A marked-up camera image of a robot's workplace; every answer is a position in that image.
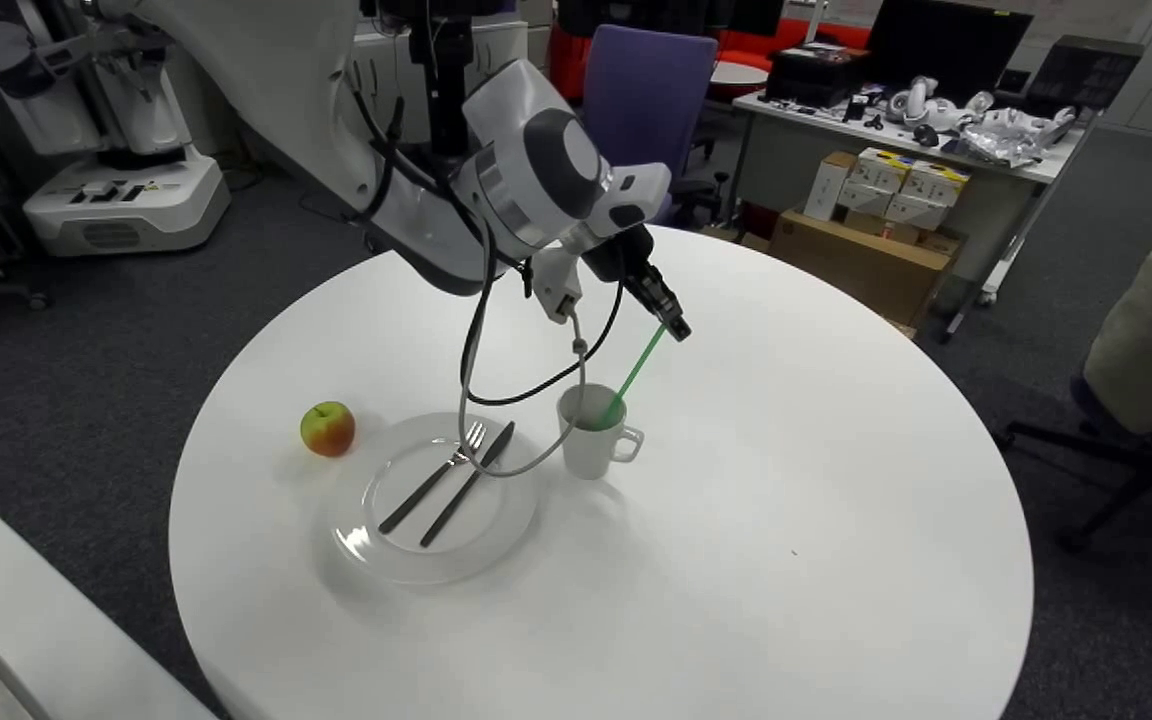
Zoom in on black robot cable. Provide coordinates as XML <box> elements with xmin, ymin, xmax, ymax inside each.
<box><xmin>344</xmin><ymin>77</ymin><xmax>632</xmax><ymax>411</ymax></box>

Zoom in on white mug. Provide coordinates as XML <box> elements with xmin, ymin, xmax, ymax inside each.
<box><xmin>558</xmin><ymin>382</ymin><xmax>649</xmax><ymax>483</ymax></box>

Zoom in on black office chair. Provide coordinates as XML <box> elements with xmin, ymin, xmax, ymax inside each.
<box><xmin>999</xmin><ymin>378</ymin><xmax>1152</xmax><ymax>539</ymax></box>

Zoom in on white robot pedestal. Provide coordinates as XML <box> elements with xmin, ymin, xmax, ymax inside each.
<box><xmin>0</xmin><ymin>0</ymin><xmax>236</xmax><ymax>262</ymax></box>

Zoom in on black handled knife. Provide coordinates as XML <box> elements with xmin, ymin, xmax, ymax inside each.
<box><xmin>415</xmin><ymin>419</ymin><xmax>520</xmax><ymax>553</ymax></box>

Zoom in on large black monitor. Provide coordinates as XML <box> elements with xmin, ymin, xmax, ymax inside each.
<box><xmin>863</xmin><ymin>0</ymin><xmax>1038</xmax><ymax>104</ymax></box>

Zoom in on green straw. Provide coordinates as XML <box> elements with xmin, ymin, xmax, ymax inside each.
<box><xmin>596</xmin><ymin>319</ymin><xmax>672</xmax><ymax>434</ymax></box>

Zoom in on white plastic bag clutter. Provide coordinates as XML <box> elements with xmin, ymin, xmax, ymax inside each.
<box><xmin>851</xmin><ymin>74</ymin><xmax>1089</xmax><ymax>174</ymax></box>

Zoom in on brown cardboard box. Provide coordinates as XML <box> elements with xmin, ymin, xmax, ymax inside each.
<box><xmin>764</xmin><ymin>210</ymin><xmax>966</xmax><ymax>332</ymax></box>

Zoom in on grey office desk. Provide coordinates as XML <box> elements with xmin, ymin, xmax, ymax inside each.
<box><xmin>727</xmin><ymin>90</ymin><xmax>1089</xmax><ymax>313</ymax></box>

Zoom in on green red apple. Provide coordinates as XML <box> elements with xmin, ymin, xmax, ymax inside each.
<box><xmin>297</xmin><ymin>395</ymin><xmax>366</xmax><ymax>466</ymax></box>

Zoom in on purple office chair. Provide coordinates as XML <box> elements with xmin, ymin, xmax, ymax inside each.
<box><xmin>576</xmin><ymin>21</ymin><xmax>724</xmax><ymax>191</ymax></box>

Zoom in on grey camera cable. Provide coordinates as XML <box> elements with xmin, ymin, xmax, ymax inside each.
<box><xmin>471</xmin><ymin>297</ymin><xmax>601</xmax><ymax>483</ymax></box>

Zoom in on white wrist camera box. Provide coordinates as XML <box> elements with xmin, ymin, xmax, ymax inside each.
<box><xmin>529</xmin><ymin>245</ymin><xmax>593</xmax><ymax>323</ymax></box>

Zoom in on black handled fork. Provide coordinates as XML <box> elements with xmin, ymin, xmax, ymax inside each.
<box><xmin>375</xmin><ymin>419</ymin><xmax>491</xmax><ymax>539</ymax></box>

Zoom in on small black monitor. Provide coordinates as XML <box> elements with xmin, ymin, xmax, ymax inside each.
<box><xmin>1026</xmin><ymin>35</ymin><xmax>1147</xmax><ymax>119</ymax></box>

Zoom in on clear glass plate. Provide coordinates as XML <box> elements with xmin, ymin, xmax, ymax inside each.
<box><xmin>330</xmin><ymin>408</ymin><xmax>545</xmax><ymax>593</ymax></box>

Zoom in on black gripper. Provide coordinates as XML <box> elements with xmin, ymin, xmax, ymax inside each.
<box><xmin>582</xmin><ymin>219</ymin><xmax>697</xmax><ymax>343</ymax></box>

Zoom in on white robot stand plate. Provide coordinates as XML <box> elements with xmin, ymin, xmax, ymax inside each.
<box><xmin>0</xmin><ymin>509</ymin><xmax>222</xmax><ymax>720</ymax></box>

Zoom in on white bagged packages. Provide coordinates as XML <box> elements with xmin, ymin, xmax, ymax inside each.
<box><xmin>802</xmin><ymin>144</ymin><xmax>977</xmax><ymax>235</ymax></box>

